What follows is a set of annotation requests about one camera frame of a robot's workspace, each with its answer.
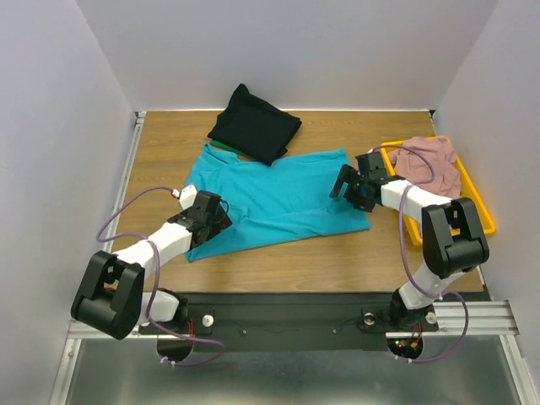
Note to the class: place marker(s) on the aluminium front frame rail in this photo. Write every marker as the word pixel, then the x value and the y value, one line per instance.
pixel 486 318

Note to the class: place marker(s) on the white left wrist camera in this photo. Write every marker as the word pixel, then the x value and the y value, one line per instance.
pixel 185 197

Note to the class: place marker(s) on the yellow plastic tray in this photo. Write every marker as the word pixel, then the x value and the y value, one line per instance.
pixel 468 189

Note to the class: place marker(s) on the folded green t shirt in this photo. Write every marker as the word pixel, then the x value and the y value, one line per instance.
pixel 225 147

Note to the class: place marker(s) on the folded black t shirt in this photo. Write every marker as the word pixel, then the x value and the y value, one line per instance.
pixel 254 127

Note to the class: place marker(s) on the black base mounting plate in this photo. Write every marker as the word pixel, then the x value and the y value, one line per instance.
pixel 272 322

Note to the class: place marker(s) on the aluminium left side rail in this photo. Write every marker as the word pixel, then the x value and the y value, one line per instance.
pixel 111 224

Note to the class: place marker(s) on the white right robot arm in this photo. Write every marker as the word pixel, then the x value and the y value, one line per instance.
pixel 454 242

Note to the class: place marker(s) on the pink t shirt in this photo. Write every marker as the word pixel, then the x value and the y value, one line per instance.
pixel 431 163

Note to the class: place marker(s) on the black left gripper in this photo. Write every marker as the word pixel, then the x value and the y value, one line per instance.
pixel 219 224

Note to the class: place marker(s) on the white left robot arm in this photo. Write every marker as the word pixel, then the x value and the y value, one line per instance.
pixel 110 297

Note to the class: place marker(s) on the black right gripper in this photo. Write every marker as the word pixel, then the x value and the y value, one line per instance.
pixel 348 186

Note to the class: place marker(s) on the turquoise t shirt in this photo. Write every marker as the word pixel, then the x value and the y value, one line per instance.
pixel 268 205

